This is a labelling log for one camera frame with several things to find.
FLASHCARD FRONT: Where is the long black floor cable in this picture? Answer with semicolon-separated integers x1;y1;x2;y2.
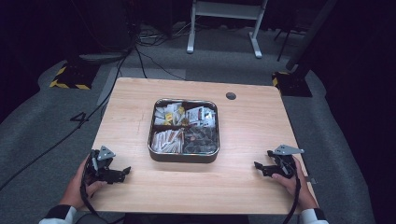
0;46;138;191

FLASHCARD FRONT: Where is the pile of white orange sachets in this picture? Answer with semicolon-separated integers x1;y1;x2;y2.
150;128;184;154

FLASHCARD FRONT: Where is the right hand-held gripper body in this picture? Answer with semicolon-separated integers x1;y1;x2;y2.
266;144;305;180

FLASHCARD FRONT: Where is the left hand-held gripper black cable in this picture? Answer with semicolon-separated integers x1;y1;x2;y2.
79;155;110;224

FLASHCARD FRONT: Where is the person's left hand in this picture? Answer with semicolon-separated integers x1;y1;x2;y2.
60;155;108;209

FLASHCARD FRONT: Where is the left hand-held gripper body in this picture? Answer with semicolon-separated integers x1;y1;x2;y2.
83;145;117;186

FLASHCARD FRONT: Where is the person's right hand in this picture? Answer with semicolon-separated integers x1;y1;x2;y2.
271;157;319;211

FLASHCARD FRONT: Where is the hand-held gripper black cable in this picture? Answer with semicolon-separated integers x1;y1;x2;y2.
79;155;110;224
281;160;303;224

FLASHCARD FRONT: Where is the black yellow striped stand base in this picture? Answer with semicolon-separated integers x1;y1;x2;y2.
271;70;313;98
49;62;101;91

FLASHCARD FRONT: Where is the right hand-held gripper black cable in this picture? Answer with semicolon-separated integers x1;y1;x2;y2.
281;160;303;224

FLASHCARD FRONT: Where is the pile of dark shiny packets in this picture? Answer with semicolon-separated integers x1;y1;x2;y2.
182;125;219;155

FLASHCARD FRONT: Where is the white metal stand frame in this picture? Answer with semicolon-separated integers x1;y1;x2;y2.
186;0;269;60

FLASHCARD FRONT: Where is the thin black floor cable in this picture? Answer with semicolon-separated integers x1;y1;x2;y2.
134;46;187;81

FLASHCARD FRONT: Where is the black tripod stand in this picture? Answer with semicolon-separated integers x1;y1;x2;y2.
273;12;304;63

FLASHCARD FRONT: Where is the metal tray with four compartments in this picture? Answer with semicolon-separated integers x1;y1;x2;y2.
147;98;220;164

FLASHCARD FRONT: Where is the pile of white red packets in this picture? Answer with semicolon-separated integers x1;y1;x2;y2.
184;105;218;128

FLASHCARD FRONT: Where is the tangle of floor cables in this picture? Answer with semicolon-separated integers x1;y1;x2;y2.
136;21;195;48

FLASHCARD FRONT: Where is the dark slanted stand post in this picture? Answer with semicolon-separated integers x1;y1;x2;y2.
285;0;339;72

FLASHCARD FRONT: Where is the pile of white yellow packets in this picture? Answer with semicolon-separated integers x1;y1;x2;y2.
154;102;186;127

